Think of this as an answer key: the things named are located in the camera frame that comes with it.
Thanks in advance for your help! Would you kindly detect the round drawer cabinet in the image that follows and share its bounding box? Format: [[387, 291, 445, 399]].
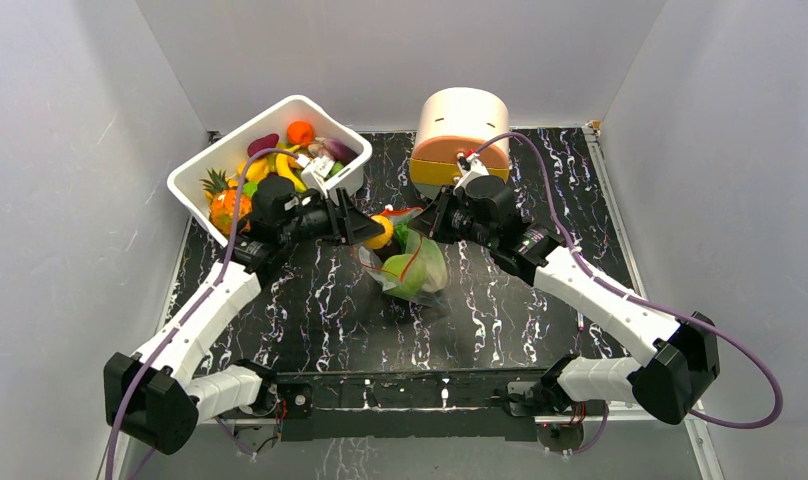
[[409, 87, 509, 199]]

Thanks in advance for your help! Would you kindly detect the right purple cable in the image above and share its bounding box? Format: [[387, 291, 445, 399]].
[[466, 131, 784, 431]]

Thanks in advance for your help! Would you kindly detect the green toy cabbage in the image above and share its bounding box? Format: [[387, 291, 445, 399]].
[[394, 221, 449, 293]]

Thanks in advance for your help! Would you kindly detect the white plastic bin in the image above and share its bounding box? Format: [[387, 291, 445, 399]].
[[167, 95, 372, 247]]

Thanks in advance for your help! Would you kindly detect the yellow toy fruit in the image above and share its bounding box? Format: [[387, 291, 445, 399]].
[[364, 215, 394, 250]]

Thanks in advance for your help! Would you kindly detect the purple cable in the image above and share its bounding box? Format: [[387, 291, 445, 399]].
[[104, 147, 306, 480], [466, 131, 784, 431]]

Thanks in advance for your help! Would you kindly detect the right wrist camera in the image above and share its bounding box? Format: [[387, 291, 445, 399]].
[[454, 150, 490, 190]]

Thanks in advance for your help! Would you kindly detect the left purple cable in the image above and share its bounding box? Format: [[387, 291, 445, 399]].
[[104, 147, 306, 480]]

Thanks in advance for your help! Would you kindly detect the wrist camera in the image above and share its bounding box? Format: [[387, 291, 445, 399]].
[[296, 154, 336, 198], [454, 150, 490, 190]]

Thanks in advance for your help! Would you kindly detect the purple toy sweet potato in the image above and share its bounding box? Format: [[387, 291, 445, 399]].
[[247, 133, 280, 158]]

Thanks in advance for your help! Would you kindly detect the toy pineapple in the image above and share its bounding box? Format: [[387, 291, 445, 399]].
[[201, 169, 252, 237]]

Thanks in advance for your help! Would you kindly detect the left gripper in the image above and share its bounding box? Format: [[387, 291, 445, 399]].
[[280, 189, 384, 248]]

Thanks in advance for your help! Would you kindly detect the yellow toy banana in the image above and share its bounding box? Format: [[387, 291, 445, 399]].
[[274, 153, 307, 193]]

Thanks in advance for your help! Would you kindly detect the clear zip top bag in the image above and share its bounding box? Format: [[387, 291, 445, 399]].
[[354, 206, 449, 309]]

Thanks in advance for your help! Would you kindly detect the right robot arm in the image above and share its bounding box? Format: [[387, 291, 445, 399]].
[[409, 175, 719, 425]]

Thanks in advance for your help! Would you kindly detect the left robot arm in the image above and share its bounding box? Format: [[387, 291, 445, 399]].
[[103, 177, 384, 456]]

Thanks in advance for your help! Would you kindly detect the orange toy tangerine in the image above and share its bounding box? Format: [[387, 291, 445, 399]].
[[286, 120, 316, 147]]

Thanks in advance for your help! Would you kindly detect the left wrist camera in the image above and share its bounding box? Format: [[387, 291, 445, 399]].
[[296, 154, 336, 198]]

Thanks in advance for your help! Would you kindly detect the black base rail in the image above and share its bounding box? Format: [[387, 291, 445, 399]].
[[211, 367, 611, 444]]

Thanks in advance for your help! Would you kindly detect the purple toy onion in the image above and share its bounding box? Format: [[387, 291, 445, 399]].
[[321, 137, 358, 166]]

